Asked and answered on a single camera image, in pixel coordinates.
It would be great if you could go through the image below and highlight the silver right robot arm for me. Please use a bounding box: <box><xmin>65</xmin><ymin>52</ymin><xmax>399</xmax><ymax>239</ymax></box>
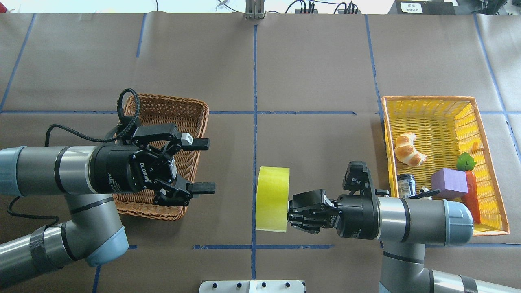
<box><xmin>288</xmin><ymin>189</ymin><xmax>520</xmax><ymax>293</ymax></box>

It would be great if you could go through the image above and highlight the toy carrot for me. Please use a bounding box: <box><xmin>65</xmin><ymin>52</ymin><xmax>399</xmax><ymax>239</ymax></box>
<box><xmin>456</xmin><ymin>152</ymin><xmax>481</xmax><ymax>224</ymax></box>

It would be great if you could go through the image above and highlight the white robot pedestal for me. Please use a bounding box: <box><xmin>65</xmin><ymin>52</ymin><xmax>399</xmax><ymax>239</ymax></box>
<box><xmin>199</xmin><ymin>280</ymin><xmax>306</xmax><ymax>293</ymax></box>

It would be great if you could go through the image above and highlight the black power strip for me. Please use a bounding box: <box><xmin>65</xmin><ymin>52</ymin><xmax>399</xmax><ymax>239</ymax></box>
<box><xmin>289</xmin><ymin>0</ymin><xmax>362</xmax><ymax>15</ymax></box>

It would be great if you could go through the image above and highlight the black power box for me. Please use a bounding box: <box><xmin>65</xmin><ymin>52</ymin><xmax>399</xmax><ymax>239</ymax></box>
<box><xmin>387</xmin><ymin>0</ymin><xmax>456</xmax><ymax>15</ymax></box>

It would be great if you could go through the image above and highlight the toy croissant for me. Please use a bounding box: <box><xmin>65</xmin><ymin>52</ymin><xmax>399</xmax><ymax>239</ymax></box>
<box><xmin>394</xmin><ymin>132</ymin><xmax>427</xmax><ymax>167</ymax></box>

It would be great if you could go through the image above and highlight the toy panda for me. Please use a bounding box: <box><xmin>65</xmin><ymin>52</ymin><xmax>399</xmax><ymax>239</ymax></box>
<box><xmin>417</xmin><ymin>186</ymin><xmax>432</xmax><ymax>200</ymax></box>

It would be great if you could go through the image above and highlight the brown wicker basket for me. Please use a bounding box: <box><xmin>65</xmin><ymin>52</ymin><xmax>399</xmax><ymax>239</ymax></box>
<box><xmin>113</xmin><ymin>93</ymin><xmax>210</xmax><ymax>221</ymax></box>

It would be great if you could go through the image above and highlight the aluminium frame post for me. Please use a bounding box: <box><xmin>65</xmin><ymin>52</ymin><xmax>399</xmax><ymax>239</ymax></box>
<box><xmin>244</xmin><ymin>0</ymin><xmax>266</xmax><ymax>19</ymax></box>

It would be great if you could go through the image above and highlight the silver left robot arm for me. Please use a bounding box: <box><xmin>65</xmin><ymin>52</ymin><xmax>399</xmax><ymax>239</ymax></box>
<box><xmin>1</xmin><ymin>124</ymin><xmax>215</xmax><ymax>289</ymax></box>

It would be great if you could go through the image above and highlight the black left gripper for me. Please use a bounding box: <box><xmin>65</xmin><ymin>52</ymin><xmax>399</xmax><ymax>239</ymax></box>
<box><xmin>90</xmin><ymin>125</ymin><xmax>216</xmax><ymax>206</ymax></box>

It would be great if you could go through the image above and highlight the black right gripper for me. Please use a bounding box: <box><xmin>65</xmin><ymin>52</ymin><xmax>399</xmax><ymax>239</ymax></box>
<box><xmin>288</xmin><ymin>189</ymin><xmax>379</xmax><ymax>240</ymax></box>

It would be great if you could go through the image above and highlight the yellow tape roll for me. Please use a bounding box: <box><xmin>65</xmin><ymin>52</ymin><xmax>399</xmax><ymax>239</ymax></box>
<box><xmin>255</xmin><ymin>166</ymin><xmax>290</xmax><ymax>232</ymax></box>

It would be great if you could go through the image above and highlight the small dark can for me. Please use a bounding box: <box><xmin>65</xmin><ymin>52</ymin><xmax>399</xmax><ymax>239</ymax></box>
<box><xmin>397</xmin><ymin>174</ymin><xmax>416</xmax><ymax>198</ymax></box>

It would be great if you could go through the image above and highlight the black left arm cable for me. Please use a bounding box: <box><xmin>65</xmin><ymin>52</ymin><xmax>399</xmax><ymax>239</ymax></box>
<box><xmin>7</xmin><ymin>88</ymin><xmax>141</xmax><ymax>228</ymax></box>

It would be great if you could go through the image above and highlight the purple foam block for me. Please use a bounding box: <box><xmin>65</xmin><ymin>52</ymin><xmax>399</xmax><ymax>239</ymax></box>
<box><xmin>431</xmin><ymin>168</ymin><xmax>468</xmax><ymax>199</ymax></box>

